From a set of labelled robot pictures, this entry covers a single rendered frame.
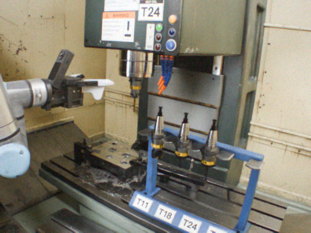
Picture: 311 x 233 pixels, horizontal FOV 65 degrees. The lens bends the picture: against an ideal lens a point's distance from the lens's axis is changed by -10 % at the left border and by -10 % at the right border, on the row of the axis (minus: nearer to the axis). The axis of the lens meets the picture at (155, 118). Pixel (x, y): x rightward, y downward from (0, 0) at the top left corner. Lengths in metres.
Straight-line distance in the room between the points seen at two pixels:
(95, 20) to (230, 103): 0.85
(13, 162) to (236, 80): 1.19
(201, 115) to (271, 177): 0.73
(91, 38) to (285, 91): 1.22
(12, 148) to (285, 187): 1.73
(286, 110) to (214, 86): 0.56
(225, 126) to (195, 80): 0.31
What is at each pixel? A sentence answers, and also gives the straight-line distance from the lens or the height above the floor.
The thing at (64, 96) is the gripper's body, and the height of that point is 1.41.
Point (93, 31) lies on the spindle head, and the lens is 1.08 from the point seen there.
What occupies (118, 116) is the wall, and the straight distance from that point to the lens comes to 2.47.
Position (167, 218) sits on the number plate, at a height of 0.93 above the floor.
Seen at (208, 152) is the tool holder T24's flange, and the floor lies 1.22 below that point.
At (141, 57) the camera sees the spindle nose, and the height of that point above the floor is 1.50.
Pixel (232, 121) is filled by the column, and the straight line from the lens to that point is 1.52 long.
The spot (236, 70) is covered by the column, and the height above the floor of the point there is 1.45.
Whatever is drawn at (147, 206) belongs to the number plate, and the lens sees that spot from 1.11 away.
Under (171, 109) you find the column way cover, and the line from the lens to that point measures 1.62.
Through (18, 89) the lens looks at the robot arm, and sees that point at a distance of 0.69.
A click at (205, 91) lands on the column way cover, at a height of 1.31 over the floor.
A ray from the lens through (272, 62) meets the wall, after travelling 1.78.
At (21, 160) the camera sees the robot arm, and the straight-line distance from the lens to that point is 0.57.
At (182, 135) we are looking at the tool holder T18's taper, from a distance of 0.96.
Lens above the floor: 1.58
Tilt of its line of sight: 17 degrees down
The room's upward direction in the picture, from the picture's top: 4 degrees clockwise
